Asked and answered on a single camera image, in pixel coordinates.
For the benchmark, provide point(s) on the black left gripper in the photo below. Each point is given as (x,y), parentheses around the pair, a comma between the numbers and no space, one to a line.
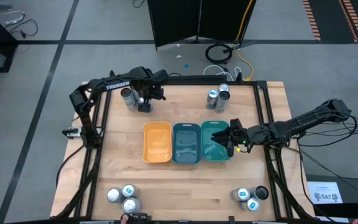
(148,88)

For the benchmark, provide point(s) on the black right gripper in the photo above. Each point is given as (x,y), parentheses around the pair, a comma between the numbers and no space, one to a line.
(238,133)

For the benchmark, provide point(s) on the green plastic bin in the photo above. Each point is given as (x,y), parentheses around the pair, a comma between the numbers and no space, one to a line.
(208,154)

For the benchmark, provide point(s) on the white tall can black lid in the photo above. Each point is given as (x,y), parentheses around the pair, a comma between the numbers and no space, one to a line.
(224,95)
(261,192)
(125,92)

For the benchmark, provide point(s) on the dark blue plastic bin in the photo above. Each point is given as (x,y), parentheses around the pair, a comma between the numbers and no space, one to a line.
(186,143)

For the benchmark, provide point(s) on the silver blue slim can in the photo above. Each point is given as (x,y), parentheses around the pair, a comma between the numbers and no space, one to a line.
(128,190)
(213,94)
(243,194)
(253,204)

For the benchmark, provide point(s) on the yellow plastic bin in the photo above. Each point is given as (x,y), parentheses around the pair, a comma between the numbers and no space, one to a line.
(157,143)

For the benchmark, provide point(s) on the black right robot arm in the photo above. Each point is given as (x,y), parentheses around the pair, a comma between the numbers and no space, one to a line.
(303,123)

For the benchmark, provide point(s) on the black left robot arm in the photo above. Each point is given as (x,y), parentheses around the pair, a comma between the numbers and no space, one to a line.
(117,84)

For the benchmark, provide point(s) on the long black bar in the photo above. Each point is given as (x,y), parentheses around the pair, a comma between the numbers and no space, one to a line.
(197,78)

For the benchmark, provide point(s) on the black folding partition screen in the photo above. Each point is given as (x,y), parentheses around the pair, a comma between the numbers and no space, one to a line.
(179,21)

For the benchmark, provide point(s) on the white paper label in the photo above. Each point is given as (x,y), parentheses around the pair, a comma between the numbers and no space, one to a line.
(325,193)

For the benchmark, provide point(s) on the small black device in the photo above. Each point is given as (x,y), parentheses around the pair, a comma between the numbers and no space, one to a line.
(138,217)

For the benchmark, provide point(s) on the black box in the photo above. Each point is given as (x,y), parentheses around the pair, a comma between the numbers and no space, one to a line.
(353,186)

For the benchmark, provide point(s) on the black mat orange stripes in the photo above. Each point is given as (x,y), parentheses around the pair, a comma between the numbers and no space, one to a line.
(331,18)

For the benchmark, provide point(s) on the black aluminium rig frame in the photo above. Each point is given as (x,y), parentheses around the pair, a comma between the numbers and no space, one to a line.
(197,83)

